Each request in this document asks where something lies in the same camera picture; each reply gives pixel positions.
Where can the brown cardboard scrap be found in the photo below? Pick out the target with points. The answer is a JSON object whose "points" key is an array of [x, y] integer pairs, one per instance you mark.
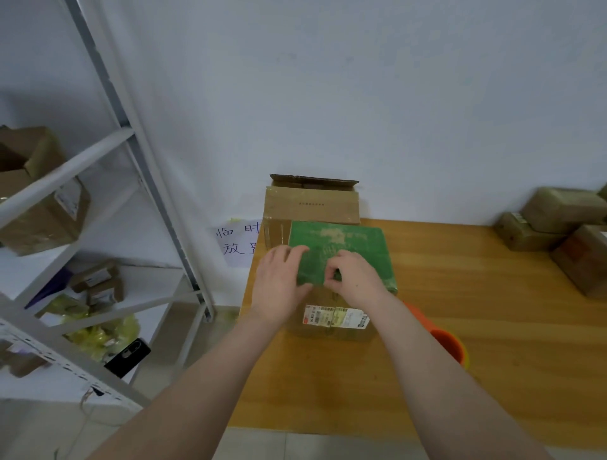
{"points": [[21, 362]]}

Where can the white paper wall sign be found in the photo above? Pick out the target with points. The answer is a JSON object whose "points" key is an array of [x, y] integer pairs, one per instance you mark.
{"points": [[237, 242]]}

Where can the grey metal shelf rack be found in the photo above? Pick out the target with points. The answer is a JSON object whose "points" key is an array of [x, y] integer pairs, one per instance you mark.
{"points": [[52, 175]]}

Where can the yellow plastic bag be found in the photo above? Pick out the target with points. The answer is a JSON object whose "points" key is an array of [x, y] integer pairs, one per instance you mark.
{"points": [[100, 332]]}

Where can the stack of cardboard boxes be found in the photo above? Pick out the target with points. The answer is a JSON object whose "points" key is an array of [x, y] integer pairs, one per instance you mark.
{"points": [[308, 204]]}

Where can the blue orange tape dispenser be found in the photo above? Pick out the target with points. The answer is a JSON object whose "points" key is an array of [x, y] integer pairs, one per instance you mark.
{"points": [[446, 341]]}

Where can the small open-flap cardboard box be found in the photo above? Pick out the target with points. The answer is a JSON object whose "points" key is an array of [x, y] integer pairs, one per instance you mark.
{"points": [[564, 208]]}

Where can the person's right hand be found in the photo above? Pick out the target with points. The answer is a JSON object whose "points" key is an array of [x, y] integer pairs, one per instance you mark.
{"points": [[360, 282]]}

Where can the large worn shelf carton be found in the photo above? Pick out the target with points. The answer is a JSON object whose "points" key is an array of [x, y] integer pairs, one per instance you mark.
{"points": [[38, 218]]}

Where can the person's right forearm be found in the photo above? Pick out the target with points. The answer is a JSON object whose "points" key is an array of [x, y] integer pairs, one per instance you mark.
{"points": [[465, 393]]}

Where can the large green-printed cardboard box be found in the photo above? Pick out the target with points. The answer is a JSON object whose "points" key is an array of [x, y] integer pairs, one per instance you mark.
{"points": [[360, 237]]}

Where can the small open carton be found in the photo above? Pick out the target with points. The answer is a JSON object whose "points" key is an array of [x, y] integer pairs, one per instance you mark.
{"points": [[97, 280]]}

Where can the cube red-printed cardboard box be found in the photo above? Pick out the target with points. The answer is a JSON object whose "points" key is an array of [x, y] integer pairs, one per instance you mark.
{"points": [[583, 258]]}

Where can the black mobile phone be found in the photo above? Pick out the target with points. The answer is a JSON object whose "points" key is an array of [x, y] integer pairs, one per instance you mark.
{"points": [[127, 357]]}

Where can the box barcode label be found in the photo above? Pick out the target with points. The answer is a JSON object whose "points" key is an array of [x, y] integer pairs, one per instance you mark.
{"points": [[517, 232]]}

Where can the person's left forearm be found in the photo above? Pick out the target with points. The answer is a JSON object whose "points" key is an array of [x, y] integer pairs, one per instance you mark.
{"points": [[190, 398]]}

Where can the dark blue bag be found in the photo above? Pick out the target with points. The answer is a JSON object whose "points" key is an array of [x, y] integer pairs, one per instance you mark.
{"points": [[47, 289]]}

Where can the person's left hand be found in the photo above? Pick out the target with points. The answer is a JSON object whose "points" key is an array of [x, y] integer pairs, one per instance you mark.
{"points": [[277, 289]]}

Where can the wooden table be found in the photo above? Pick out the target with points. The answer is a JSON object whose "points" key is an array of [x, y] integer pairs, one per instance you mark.
{"points": [[512, 332]]}

